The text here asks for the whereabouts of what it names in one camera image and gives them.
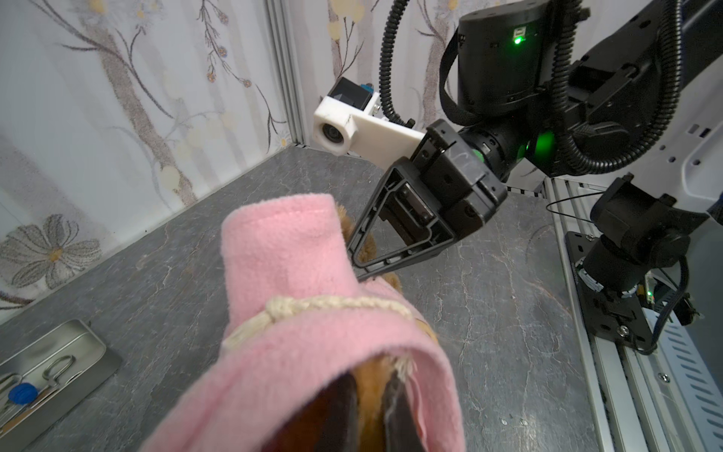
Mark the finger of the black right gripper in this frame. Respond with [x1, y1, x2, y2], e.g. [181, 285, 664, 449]
[346, 157, 457, 282]

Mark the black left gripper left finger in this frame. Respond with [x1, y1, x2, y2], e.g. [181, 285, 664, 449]
[265, 373, 360, 451]

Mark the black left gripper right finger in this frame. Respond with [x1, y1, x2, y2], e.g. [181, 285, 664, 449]
[382, 377, 426, 452]

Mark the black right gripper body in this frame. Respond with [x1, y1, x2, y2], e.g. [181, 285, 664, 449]
[412, 120, 508, 237]

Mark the brown teddy bear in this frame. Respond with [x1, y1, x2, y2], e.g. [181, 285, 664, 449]
[270, 204, 441, 452]

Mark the pink teddy hoodie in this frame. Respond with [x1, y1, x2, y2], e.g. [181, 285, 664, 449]
[143, 194, 465, 451]

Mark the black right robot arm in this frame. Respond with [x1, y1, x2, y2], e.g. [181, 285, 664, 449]
[346, 1, 722, 355]

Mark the metal instrument tray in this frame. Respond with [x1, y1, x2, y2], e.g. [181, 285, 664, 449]
[1, 319, 122, 451]

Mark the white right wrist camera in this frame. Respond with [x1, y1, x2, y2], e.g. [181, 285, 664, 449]
[313, 77, 425, 170]

